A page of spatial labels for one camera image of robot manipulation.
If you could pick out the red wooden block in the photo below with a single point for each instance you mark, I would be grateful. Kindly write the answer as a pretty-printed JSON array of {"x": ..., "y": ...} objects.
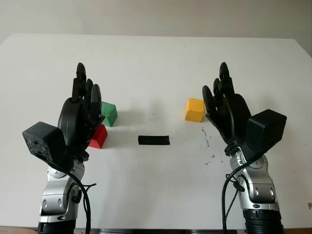
[{"x": 98, "y": 139}]

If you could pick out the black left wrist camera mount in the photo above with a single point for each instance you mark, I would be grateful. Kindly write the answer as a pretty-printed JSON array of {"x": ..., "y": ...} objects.
[{"x": 44, "y": 139}]

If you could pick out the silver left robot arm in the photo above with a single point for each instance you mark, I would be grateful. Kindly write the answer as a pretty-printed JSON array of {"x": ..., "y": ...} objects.
[{"x": 51, "y": 192}]

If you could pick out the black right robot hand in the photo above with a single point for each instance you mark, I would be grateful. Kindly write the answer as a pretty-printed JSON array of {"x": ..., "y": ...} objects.
[{"x": 234, "y": 114}]

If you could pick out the black tape strip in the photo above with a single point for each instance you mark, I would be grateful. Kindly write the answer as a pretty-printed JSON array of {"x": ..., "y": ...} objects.
[{"x": 153, "y": 140}]

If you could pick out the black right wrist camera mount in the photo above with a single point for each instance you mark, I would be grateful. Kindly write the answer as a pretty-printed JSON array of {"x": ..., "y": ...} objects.
[{"x": 265, "y": 129}]

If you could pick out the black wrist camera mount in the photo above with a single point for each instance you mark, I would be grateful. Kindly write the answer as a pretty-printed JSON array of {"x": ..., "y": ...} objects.
[
  {"x": 265, "y": 129},
  {"x": 44, "y": 139}
]

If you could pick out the green wooden block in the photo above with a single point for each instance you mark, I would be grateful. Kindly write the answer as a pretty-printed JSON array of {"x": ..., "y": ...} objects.
[{"x": 109, "y": 114}]

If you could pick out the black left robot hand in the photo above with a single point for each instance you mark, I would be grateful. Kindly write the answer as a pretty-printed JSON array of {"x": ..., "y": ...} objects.
[{"x": 73, "y": 117}]

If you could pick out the yellow wooden block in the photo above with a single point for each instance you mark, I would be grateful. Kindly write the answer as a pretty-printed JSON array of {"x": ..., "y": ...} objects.
[{"x": 194, "y": 111}]

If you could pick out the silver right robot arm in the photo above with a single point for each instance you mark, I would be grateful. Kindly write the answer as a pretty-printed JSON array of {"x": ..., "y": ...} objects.
[{"x": 258, "y": 185}]

